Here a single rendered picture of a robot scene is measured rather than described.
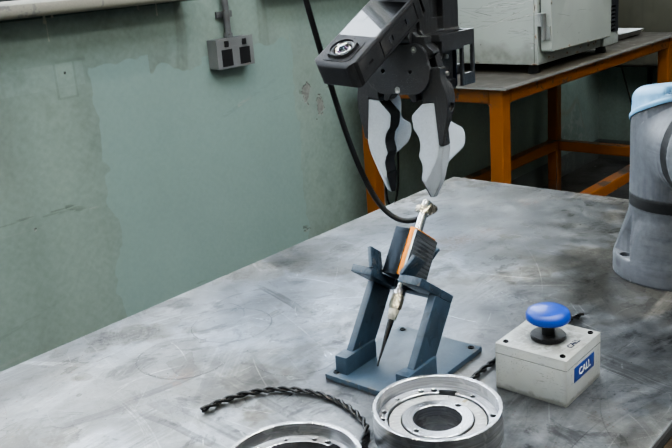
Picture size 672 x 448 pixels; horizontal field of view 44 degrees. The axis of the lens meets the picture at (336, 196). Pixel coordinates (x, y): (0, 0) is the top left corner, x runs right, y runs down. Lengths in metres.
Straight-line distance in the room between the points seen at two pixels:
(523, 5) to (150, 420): 2.23
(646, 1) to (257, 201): 2.45
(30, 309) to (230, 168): 0.76
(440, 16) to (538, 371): 0.34
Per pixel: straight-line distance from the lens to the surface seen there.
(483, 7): 2.90
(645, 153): 1.02
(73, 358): 0.96
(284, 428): 0.69
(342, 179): 3.06
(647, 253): 1.04
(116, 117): 2.38
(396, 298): 0.81
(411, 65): 0.77
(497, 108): 2.65
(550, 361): 0.77
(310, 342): 0.91
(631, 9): 4.52
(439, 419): 0.73
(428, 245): 0.83
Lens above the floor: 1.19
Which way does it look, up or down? 16 degrees down
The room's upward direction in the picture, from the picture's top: 4 degrees counter-clockwise
